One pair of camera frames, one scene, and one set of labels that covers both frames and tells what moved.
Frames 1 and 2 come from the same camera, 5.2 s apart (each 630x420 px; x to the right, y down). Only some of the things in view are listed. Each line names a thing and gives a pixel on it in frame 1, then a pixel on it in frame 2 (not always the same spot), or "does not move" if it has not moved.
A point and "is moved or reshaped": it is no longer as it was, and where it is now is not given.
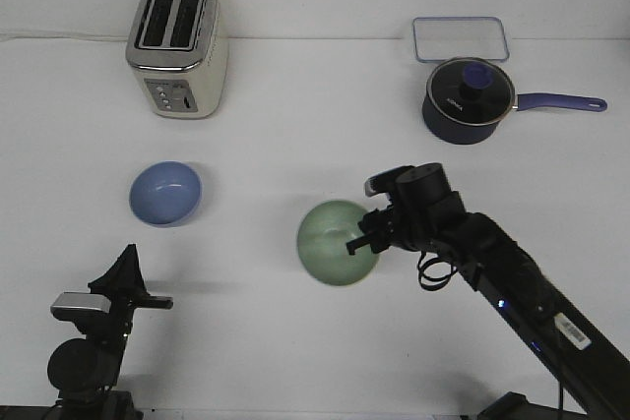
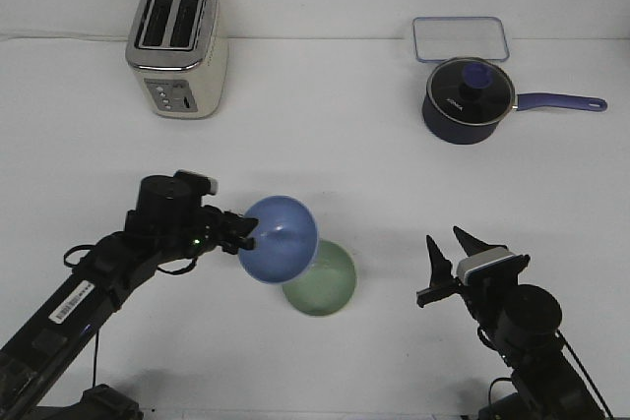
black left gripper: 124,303 -> 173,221
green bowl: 322,244 -> 329,284
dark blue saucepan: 465,102 does not move
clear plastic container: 440,38 does not move
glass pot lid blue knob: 470,90 does not move
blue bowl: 164,193 is moved or reshaped
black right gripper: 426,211 -> 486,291
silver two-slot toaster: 178,58 does not move
